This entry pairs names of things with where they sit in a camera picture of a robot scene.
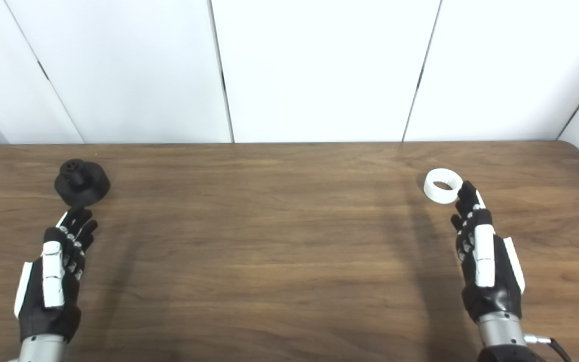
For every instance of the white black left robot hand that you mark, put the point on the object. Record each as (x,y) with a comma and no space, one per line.
(53,306)

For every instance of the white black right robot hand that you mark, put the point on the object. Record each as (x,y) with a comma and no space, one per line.
(493,296)

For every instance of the round black part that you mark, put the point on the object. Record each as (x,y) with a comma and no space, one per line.
(91,186)

